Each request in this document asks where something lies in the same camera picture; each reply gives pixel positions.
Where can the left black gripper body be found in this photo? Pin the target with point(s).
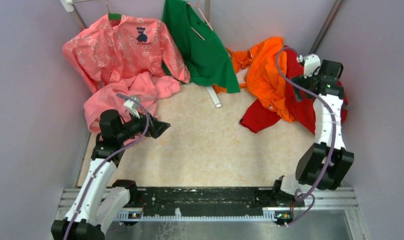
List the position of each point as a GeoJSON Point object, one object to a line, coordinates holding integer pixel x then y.
{"type": "Point", "coordinates": [132, 127]}

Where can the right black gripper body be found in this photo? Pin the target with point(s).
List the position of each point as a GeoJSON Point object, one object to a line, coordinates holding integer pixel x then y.
{"type": "Point", "coordinates": [306, 83]}

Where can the red jacket black lining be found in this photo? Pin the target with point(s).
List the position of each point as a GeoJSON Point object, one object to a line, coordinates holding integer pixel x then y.
{"type": "Point", "coordinates": [258, 118]}

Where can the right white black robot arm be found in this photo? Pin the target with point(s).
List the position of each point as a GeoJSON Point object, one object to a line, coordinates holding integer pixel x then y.
{"type": "Point", "coordinates": [327, 161]}

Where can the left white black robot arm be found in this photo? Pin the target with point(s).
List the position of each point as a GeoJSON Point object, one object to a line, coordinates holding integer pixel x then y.
{"type": "Point", "coordinates": [92, 212]}

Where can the pink patterned bear jacket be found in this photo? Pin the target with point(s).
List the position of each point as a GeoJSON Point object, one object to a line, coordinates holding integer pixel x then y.
{"type": "Point", "coordinates": [111, 50]}

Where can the orange garment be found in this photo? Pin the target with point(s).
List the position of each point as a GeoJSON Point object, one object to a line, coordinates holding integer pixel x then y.
{"type": "Point", "coordinates": [263, 79]}

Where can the white plastic hanger piece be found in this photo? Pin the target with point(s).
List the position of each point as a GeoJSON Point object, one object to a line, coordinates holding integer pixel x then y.
{"type": "Point", "coordinates": [214, 97]}

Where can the green shirt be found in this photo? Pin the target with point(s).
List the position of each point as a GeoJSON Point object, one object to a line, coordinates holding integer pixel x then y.
{"type": "Point", "coordinates": [201, 48]}

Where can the green clothes hanger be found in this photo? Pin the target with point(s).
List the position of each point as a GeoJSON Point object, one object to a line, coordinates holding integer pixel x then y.
{"type": "Point", "coordinates": [112, 16]}

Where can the pink clothes hanger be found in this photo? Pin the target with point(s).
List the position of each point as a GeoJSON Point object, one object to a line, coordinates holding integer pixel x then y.
{"type": "Point", "coordinates": [201, 16]}

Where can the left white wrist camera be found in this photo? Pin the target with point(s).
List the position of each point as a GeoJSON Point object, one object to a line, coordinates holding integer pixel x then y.
{"type": "Point", "coordinates": [131, 105]}

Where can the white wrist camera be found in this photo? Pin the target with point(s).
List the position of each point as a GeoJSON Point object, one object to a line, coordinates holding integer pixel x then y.
{"type": "Point", "coordinates": [311, 64]}
{"type": "Point", "coordinates": [131, 105]}

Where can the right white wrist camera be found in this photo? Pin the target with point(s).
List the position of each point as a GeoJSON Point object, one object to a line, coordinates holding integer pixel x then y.
{"type": "Point", "coordinates": [311, 64]}

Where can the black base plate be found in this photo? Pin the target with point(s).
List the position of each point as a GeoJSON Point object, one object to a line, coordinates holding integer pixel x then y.
{"type": "Point", "coordinates": [212, 201]}

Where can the metal corner post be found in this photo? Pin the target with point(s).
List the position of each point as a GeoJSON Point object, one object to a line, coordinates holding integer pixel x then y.
{"type": "Point", "coordinates": [327, 23]}

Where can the aluminium frame rail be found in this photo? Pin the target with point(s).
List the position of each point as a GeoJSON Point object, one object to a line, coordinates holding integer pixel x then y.
{"type": "Point", "coordinates": [343, 198]}

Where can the white rail bracket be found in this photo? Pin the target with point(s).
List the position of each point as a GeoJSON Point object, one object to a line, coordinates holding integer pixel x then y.
{"type": "Point", "coordinates": [69, 4]}

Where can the white toothed cable strip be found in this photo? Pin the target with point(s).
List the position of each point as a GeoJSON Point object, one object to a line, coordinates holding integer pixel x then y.
{"type": "Point", "coordinates": [127, 216]}

